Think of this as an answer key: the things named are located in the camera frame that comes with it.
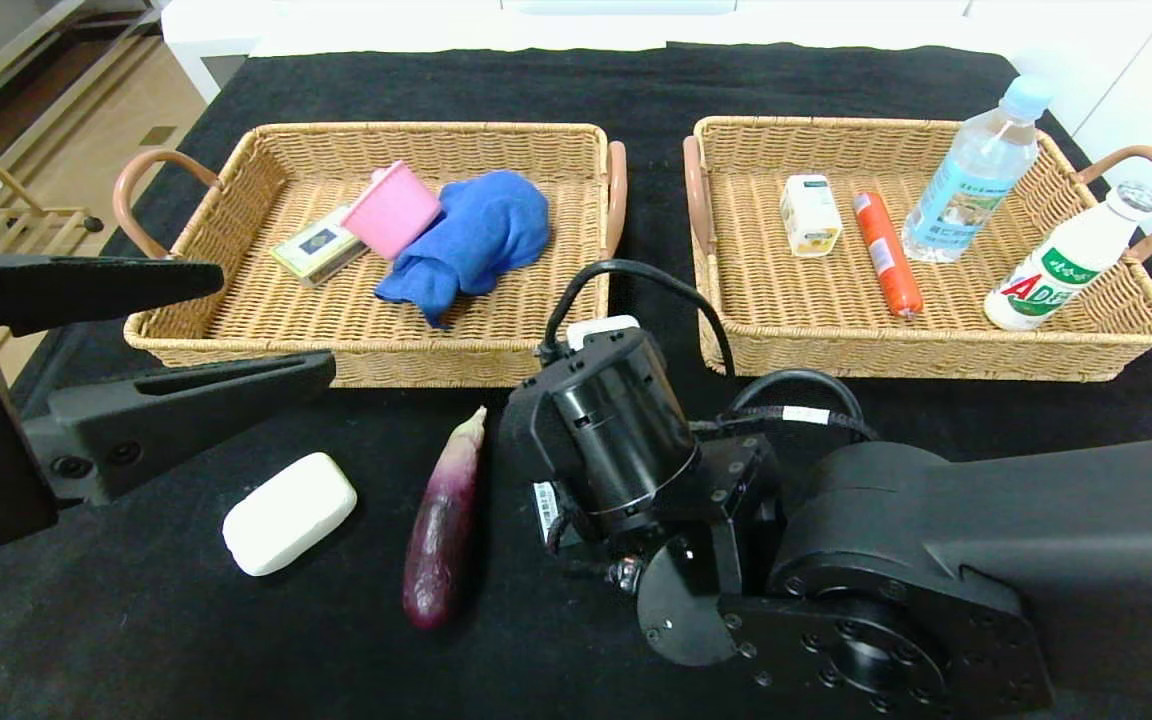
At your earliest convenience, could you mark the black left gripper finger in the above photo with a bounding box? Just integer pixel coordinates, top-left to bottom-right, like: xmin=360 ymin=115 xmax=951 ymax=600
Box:
xmin=0 ymin=247 xmax=225 ymax=338
xmin=22 ymin=349 xmax=337 ymax=507

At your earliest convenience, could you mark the small white drink carton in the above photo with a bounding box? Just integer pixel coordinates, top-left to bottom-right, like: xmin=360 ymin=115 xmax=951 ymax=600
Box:
xmin=781 ymin=174 xmax=844 ymax=259

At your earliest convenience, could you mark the orange sausage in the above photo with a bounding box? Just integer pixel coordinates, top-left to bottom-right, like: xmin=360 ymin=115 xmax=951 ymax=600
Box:
xmin=854 ymin=192 xmax=925 ymax=321

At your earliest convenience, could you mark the white milk bottle green label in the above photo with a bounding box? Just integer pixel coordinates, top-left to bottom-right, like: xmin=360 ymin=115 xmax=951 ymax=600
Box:
xmin=983 ymin=180 xmax=1152 ymax=332

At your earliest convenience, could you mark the wooden rack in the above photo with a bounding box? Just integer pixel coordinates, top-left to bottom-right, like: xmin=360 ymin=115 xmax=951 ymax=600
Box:
xmin=0 ymin=150 xmax=105 ymax=256

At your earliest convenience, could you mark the white soap bar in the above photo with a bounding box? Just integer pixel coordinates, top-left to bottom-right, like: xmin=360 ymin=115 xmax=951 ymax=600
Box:
xmin=222 ymin=452 xmax=359 ymax=578

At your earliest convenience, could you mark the cream box with blue print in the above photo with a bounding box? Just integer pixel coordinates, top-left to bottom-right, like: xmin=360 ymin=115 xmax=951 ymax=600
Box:
xmin=270 ymin=205 xmax=369 ymax=291

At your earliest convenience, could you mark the purple eggplant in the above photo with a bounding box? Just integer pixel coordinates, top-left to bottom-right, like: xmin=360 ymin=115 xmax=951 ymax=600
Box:
xmin=401 ymin=405 xmax=489 ymax=631

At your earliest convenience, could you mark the pink plastic cup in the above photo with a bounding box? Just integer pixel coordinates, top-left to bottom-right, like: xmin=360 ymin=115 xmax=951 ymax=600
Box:
xmin=341 ymin=160 xmax=442 ymax=263

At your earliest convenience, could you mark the white table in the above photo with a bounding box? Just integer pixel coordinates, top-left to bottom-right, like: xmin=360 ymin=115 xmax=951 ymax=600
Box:
xmin=162 ymin=0 xmax=1072 ymax=106

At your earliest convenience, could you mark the blue cloth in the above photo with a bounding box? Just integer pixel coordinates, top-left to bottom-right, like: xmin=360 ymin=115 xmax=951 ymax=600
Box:
xmin=374 ymin=170 xmax=552 ymax=331

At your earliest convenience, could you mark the clear water bottle blue cap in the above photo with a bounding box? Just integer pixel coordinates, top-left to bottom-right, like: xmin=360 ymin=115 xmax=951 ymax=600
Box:
xmin=900 ymin=75 xmax=1055 ymax=266

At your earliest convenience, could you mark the grey metal rail frame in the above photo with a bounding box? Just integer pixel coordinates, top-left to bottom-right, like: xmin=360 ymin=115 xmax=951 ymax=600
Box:
xmin=0 ymin=0 xmax=169 ymax=181

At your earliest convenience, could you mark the wicker basket with brown handles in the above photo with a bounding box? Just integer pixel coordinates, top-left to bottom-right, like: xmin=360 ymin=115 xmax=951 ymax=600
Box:
xmin=114 ymin=122 xmax=629 ymax=391
xmin=681 ymin=116 xmax=1152 ymax=384

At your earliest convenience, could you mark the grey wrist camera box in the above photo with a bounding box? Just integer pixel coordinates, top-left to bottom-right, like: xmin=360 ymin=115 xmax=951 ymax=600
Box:
xmin=564 ymin=315 xmax=640 ymax=351

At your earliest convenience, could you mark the black smooth cable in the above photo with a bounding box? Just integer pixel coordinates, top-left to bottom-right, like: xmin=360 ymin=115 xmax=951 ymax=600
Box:
xmin=541 ymin=258 xmax=877 ymax=441

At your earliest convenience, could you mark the black braided cable white tag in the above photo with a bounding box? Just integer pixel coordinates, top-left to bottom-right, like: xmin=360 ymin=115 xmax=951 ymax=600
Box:
xmin=691 ymin=403 xmax=877 ymax=441

